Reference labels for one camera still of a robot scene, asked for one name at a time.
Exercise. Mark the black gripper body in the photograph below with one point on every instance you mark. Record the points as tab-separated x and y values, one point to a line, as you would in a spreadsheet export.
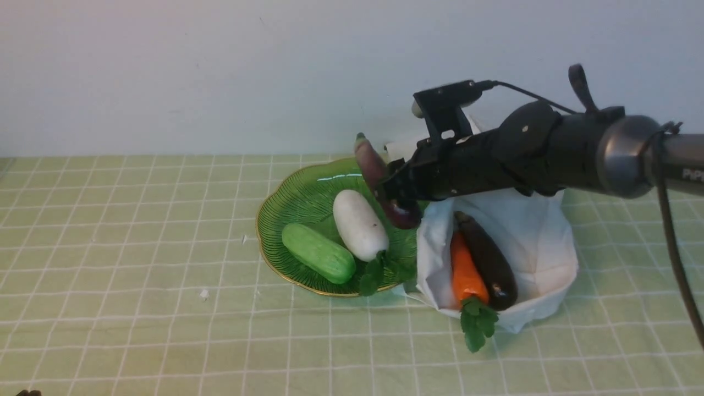
472	165

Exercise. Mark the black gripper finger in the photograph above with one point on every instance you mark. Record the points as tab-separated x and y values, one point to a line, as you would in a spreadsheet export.
398	205

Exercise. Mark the reddish purple eggplant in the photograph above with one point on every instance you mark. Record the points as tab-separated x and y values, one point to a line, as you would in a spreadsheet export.
369	162

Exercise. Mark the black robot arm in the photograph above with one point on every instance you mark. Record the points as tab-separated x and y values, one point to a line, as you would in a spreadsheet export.
537	150

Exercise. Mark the white cloth bag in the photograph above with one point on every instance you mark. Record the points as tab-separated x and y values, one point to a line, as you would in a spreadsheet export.
532	233

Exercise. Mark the white radish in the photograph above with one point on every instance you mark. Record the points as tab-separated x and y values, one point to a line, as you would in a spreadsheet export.
358	225

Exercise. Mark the green cucumber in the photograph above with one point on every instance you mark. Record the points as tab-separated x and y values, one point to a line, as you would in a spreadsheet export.
325	257

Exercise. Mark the dark purple eggplant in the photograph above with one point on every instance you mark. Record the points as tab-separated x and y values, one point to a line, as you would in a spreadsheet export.
493	267

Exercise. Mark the orange carrot with leaves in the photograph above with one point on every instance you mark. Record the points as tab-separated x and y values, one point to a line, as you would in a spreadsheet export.
477	318

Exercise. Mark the green checked tablecloth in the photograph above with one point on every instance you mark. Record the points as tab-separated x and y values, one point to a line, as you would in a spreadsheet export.
142	275

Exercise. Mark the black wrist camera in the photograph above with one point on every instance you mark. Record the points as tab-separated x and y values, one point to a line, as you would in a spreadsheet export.
445	104

